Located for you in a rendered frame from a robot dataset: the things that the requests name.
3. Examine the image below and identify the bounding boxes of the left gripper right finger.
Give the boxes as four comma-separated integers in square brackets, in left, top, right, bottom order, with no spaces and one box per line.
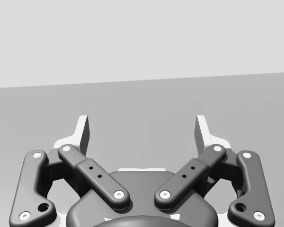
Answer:
[153,115,276,227]

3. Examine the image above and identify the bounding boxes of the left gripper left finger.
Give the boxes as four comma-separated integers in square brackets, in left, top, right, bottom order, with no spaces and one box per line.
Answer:
[9,115,131,227]

